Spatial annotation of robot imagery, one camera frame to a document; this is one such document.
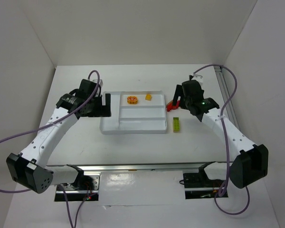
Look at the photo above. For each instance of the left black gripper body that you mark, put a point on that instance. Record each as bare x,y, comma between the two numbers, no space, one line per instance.
100,109

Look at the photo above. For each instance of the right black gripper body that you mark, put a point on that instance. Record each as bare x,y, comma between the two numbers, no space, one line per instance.
182,99

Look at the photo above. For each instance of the round orange lego piece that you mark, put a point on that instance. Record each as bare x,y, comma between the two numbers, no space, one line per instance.
132,100

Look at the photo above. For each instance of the small yellow lego brick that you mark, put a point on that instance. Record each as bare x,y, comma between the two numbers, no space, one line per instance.
148,97

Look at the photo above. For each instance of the green yellow lego stack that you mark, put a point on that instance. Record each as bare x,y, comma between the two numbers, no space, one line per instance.
176,124

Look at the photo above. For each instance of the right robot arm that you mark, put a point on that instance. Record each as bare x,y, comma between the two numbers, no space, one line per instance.
249,161

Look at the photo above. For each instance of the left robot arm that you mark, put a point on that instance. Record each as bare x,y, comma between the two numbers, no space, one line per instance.
30,167

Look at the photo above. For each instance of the red lego piece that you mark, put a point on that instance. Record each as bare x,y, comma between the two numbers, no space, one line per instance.
170,106

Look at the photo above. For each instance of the white divided tray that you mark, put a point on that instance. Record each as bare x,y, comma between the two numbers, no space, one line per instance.
146,117

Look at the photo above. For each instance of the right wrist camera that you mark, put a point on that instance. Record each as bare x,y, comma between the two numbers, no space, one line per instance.
196,77

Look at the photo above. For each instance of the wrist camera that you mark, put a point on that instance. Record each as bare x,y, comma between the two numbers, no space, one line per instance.
98,82
196,77

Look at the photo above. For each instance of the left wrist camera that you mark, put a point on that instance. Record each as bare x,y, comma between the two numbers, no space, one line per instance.
98,82

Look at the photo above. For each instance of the aluminium front rail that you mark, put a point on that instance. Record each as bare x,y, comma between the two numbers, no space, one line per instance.
183,166

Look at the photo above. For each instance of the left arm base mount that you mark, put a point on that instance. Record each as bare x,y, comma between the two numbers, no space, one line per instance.
89,189

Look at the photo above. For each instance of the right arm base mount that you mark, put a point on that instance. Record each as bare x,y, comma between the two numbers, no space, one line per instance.
198,186

